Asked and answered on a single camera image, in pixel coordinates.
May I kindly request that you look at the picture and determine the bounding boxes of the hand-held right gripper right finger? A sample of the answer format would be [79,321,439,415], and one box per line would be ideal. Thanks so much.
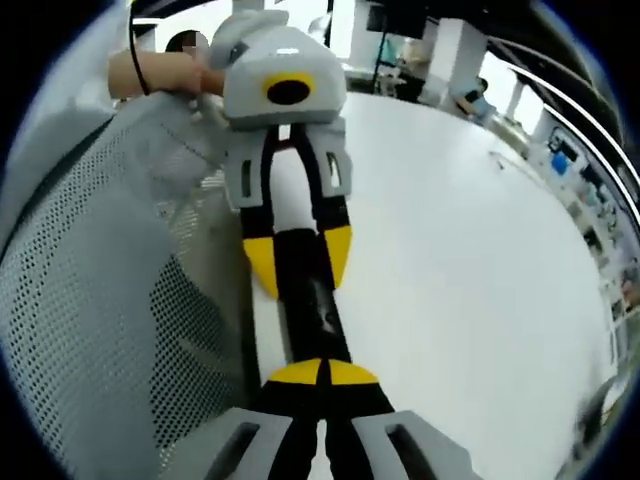
[324,357,482,480]

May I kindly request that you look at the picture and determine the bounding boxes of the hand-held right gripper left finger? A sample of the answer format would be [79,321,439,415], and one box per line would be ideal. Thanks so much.
[199,357,328,480]

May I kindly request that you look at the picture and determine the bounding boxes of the black remote control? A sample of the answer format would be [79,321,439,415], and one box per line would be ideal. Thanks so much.
[273,227,354,374]

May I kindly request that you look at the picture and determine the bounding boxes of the person's left hand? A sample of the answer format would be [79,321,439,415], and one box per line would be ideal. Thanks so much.
[187,67,232,133]

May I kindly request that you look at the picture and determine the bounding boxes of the black stand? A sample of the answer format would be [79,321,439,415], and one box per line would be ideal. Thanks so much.
[372,29,401,94]

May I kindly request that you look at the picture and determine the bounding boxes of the white mesh laundry bag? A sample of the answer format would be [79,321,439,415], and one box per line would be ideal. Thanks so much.
[0,94,261,480]

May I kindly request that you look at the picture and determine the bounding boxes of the white ceiling light strip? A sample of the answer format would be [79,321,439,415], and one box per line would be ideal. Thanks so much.
[504,62,640,194]

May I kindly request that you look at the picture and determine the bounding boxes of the black wall monitor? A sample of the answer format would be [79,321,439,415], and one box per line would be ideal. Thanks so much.
[366,0,404,32]

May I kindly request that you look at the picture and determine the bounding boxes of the thin black cable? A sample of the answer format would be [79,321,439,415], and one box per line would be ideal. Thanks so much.
[126,0,152,96]

